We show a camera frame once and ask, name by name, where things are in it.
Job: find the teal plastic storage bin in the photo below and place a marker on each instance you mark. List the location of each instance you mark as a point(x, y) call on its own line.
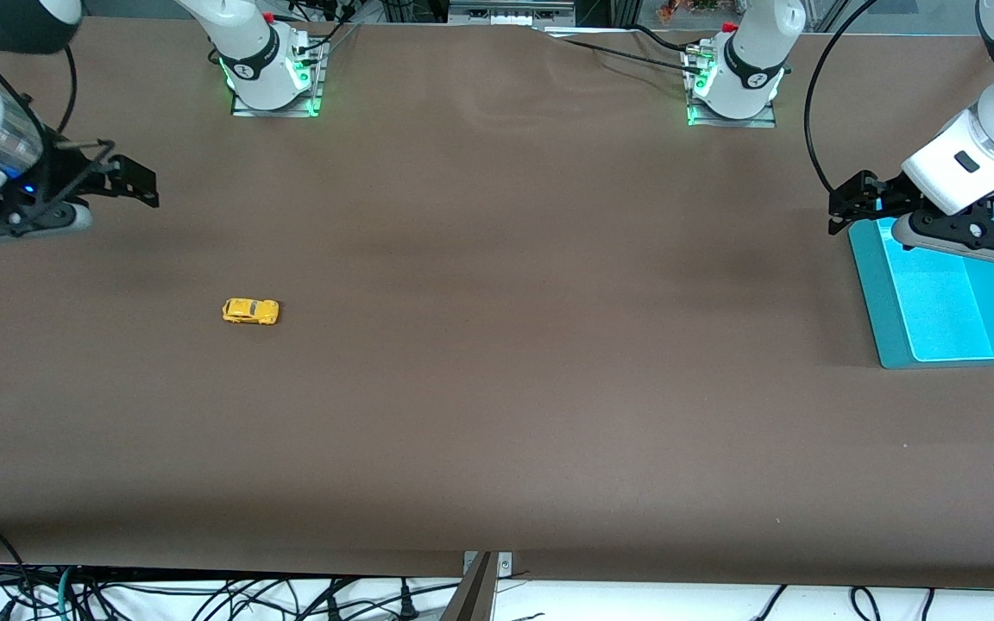
point(946, 310)

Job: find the silver metal box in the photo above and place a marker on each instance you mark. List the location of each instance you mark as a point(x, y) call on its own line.
point(510, 12)

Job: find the dark camera stand pole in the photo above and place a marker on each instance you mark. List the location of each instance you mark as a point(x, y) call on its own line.
point(473, 595)

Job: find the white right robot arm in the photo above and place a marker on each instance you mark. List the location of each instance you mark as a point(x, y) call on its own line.
point(255, 60)

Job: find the black power plug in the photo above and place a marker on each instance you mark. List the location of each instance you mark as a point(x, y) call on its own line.
point(406, 604)
point(333, 611)

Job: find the yellow beetle toy car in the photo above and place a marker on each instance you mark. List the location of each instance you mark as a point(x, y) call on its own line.
point(248, 311)

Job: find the silver table edge bracket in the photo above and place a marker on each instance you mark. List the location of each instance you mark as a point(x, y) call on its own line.
point(504, 565)

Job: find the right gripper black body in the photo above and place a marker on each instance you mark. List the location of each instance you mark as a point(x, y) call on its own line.
point(61, 172)

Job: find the black background frame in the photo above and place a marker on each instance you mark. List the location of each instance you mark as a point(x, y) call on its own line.
point(415, 10)

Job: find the colourful background item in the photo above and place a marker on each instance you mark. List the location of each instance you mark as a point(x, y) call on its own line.
point(678, 10)

